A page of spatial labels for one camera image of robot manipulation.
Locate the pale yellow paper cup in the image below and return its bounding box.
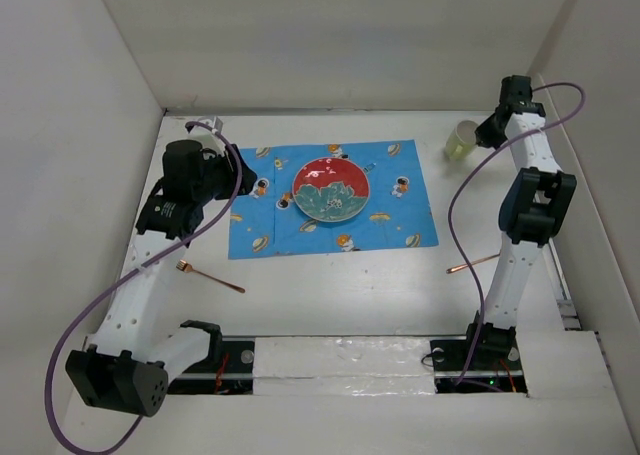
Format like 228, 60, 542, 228
444, 120, 478, 161

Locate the blue space-print cloth placemat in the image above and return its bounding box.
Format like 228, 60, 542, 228
228, 140, 438, 260

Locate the copper fork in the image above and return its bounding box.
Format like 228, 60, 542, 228
176, 260, 246, 294

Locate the red and teal floral plate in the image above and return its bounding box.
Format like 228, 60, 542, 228
291, 157, 371, 223

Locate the copper spoon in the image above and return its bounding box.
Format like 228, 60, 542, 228
445, 253, 500, 275

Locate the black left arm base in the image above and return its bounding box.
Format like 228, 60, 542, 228
168, 337, 256, 396

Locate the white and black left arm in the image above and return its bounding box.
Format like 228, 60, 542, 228
65, 139, 257, 417

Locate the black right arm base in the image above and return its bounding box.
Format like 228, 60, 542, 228
421, 323, 527, 394

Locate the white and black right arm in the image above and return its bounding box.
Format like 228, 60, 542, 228
462, 113, 577, 369

